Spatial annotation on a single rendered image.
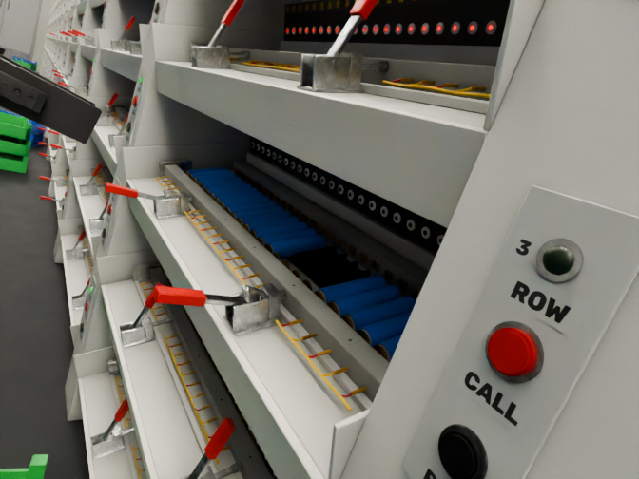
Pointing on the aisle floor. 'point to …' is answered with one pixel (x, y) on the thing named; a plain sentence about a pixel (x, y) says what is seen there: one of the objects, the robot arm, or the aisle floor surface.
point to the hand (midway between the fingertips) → (45, 101)
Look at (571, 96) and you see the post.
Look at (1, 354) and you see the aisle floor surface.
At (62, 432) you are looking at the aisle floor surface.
